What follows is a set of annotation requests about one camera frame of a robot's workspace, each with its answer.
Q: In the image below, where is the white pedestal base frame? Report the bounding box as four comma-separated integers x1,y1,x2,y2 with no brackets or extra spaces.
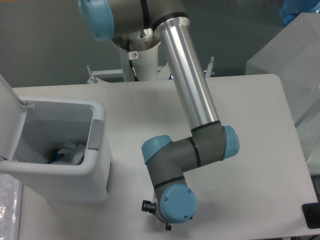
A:
87,56,215,84

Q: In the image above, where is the blue yellow snack bag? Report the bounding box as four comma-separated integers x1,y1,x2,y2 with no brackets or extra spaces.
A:
46,148,65,164

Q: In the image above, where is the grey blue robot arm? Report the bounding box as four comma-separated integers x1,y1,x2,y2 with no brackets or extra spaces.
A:
77,0,240,231

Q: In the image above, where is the black device at edge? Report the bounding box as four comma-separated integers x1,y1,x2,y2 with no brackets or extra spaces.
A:
302,202,320,229

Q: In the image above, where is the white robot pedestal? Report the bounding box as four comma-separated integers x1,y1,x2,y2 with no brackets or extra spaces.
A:
118,44,159,82

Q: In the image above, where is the white trash can lid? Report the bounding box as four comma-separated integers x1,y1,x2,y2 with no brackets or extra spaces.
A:
0,76,35,161

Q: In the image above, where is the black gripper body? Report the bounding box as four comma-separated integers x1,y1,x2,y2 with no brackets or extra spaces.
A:
151,193,173,227

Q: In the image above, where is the black cable on pedestal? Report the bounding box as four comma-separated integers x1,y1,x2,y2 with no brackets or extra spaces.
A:
126,38,140,82

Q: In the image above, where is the white trash can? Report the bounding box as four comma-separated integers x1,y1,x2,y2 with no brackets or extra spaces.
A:
0,97,112,203

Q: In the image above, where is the white paper wrapper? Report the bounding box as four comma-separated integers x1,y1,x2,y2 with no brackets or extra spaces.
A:
51,142,86,166

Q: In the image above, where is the clear bubble wrap sheet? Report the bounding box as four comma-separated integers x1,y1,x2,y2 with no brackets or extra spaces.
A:
0,173,23,240

